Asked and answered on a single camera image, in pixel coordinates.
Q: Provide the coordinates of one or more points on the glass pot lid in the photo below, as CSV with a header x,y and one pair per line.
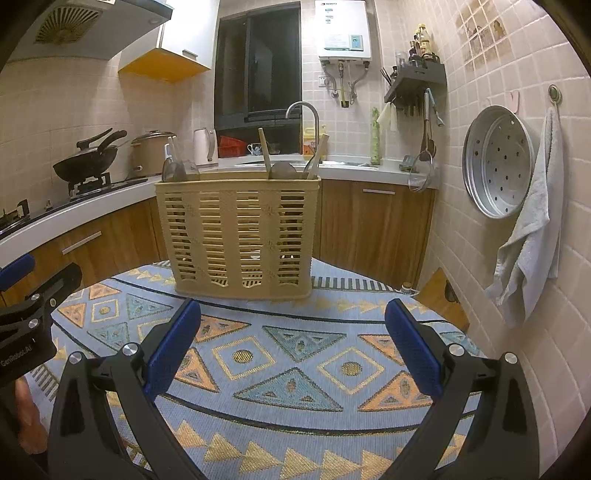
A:
x,y
422,173

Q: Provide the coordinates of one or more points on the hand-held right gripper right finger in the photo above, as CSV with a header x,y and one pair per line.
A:
x,y
413,350

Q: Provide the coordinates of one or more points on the red plastic basket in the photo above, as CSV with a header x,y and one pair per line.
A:
x,y
231,146

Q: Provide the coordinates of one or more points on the water heater pipes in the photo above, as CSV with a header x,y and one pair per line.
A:
x,y
344,83

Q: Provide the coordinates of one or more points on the black wall spice rack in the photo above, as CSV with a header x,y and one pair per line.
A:
x,y
415,83

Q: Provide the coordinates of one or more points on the group of seasoning bottles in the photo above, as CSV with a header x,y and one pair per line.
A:
x,y
422,50

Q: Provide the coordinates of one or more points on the steel sink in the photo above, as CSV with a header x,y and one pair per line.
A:
x,y
341,163

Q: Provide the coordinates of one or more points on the metal steamer tray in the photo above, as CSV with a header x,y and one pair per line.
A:
x,y
467,184
503,166

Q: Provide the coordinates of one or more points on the pink electric kettle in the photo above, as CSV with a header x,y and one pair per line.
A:
x,y
203,147

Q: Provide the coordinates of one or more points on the beige rice cooker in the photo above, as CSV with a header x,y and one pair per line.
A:
x,y
147,157

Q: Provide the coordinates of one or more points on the wooden base cabinet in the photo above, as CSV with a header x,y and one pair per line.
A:
x,y
369,230

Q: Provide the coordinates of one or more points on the green patterned tube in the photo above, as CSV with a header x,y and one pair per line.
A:
x,y
376,138

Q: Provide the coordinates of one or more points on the blue patterned woven mat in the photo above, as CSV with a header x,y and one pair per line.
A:
x,y
286,350

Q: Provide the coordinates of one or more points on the pale hanging towel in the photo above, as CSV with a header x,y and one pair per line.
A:
x,y
531,240

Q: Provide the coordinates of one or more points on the curved metal faucet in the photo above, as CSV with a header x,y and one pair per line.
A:
x,y
316,124

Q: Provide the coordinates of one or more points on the yellow bottle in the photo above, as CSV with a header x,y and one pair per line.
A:
x,y
308,143

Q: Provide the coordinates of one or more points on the wooden spatula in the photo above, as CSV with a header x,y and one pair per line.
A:
x,y
316,157

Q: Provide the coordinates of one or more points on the hanging metal tongs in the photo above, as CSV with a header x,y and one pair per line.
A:
x,y
434,106

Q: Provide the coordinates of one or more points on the hanging dark ladle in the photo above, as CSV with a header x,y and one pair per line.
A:
x,y
427,143

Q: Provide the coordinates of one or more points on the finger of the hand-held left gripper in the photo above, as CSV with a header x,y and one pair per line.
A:
x,y
16,271
57,284

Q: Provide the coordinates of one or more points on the dark sponge holder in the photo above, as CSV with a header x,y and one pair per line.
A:
x,y
408,164

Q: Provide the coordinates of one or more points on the grey range hood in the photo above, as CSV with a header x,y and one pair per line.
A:
x,y
92,32

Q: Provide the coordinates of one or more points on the black wok with lid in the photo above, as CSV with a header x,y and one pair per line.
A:
x,y
85,166

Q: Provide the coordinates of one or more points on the white water heater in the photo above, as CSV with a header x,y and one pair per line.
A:
x,y
344,27

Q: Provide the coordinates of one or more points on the white hanging cloth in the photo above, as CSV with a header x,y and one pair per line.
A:
x,y
387,117

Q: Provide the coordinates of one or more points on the black gas stove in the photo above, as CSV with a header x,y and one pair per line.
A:
x,y
46,210

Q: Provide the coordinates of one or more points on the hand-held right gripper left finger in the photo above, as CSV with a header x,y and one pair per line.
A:
x,y
173,350

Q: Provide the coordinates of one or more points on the person's left hand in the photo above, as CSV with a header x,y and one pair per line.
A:
x,y
30,415

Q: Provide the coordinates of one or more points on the pink wall hook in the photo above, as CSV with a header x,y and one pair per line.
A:
x,y
512,99

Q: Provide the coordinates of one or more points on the dark window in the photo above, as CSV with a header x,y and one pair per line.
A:
x,y
258,64

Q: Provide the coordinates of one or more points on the white wall cabinet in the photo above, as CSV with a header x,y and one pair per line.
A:
x,y
189,32

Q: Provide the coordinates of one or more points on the metal wall hook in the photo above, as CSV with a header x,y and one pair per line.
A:
x,y
554,93

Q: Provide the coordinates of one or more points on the beige plastic utensil basket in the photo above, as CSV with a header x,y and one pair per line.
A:
x,y
231,230

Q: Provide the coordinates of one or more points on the white patterned mug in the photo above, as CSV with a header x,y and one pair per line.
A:
x,y
255,150

